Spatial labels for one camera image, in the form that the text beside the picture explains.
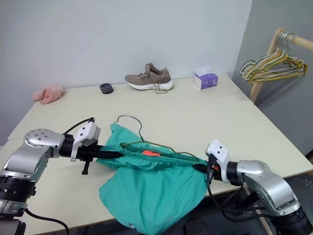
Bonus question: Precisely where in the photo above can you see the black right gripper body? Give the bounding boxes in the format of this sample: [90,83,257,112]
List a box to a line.
[206,156,223,182]

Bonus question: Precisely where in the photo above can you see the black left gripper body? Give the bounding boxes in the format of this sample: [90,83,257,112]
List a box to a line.
[77,144,105,176]

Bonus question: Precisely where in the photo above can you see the green wire hanger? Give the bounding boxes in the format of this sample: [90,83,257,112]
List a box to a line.
[114,114,207,165]

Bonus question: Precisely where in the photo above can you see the green shorts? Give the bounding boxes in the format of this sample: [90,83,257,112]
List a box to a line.
[95,123,209,235]

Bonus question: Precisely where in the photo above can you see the black round container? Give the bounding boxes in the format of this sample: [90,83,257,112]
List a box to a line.
[99,83,115,95]

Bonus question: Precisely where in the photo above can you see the pink fluffy slipper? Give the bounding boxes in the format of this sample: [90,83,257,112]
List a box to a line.
[32,84,66,105]

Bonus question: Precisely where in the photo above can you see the brown sneaker white sole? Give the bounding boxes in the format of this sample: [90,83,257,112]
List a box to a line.
[124,62,175,95]

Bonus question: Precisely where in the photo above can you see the purple tissue box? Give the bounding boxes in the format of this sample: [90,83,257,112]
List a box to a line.
[193,65,219,91]

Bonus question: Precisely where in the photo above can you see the bunch of hangers on rack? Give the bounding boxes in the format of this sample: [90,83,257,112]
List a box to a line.
[243,32,309,85]

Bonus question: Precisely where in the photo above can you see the wooden clothes rack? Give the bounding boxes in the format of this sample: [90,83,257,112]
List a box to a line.
[248,27,313,104]

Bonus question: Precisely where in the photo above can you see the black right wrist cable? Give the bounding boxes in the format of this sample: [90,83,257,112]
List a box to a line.
[205,159,271,221]

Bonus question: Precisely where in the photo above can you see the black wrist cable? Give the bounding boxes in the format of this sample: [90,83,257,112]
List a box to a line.
[64,117,96,136]
[205,159,271,221]

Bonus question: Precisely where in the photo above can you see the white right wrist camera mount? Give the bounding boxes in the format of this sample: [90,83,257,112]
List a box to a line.
[205,139,231,184]

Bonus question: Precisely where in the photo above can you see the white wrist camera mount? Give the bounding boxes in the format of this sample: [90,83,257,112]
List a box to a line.
[205,139,231,184]
[70,121,101,163]

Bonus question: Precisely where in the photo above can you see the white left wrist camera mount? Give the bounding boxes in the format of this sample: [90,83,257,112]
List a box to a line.
[70,121,101,163]

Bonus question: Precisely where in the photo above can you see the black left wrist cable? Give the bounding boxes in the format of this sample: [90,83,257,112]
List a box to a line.
[64,117,96,136]

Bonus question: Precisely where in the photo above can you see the black robot body cable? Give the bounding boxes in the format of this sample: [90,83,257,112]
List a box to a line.
[23,208,71,235]

